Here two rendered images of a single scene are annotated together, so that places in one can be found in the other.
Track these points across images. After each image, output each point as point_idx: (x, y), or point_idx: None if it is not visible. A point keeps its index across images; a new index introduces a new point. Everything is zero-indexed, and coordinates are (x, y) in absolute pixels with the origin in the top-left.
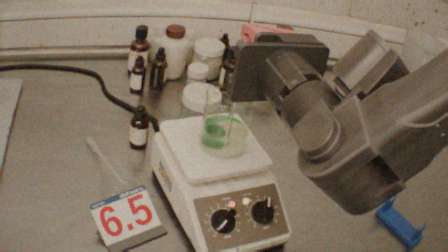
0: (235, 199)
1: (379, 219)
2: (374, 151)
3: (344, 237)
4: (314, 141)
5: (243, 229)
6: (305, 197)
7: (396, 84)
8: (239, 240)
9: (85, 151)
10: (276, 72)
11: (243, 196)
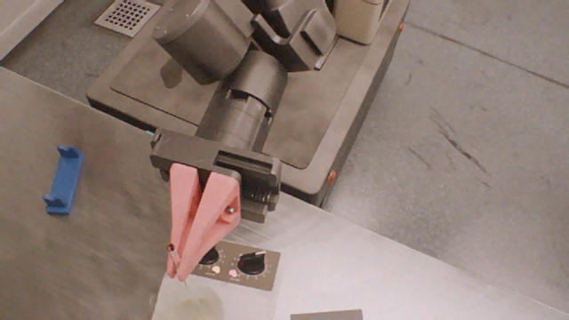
0: (226, 275)
1: (74, 204)
2: None
3: (129, 212)
4: (330, 25)
5: (235, 253)
6: (116, 283)
7: None
8: (244, 248)
9: None
10: (255, 135)
11: (215, 274)
